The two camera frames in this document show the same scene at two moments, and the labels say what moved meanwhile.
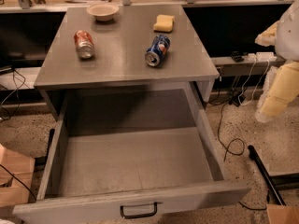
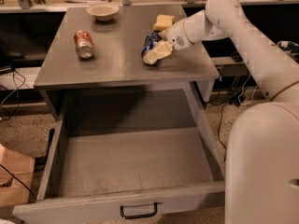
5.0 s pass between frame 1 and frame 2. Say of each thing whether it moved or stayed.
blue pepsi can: moved
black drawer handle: stayed
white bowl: stayed
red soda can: stayed
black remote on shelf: stayed
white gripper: moved
